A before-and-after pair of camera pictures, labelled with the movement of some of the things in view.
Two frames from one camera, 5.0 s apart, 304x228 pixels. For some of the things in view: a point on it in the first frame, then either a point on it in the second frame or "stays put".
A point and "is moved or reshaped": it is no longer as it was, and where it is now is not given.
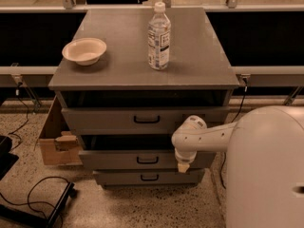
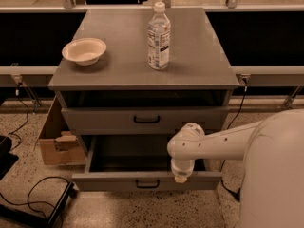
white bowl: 85,51 stays put
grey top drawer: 136,121 stays put
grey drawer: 135,152 is moved or reshaped
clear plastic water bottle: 159,32 stays put
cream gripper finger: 182,167 to 180,179
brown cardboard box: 58,144 stays put
